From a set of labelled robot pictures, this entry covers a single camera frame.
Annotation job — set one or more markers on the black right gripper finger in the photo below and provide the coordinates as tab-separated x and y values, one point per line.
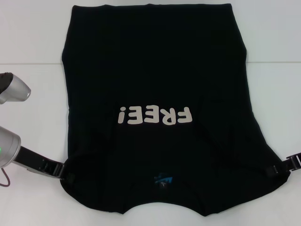
291	164

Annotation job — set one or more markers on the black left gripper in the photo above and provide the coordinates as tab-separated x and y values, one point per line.
30	161

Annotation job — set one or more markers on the black shirt with FREE print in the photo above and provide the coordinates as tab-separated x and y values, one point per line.
152	70

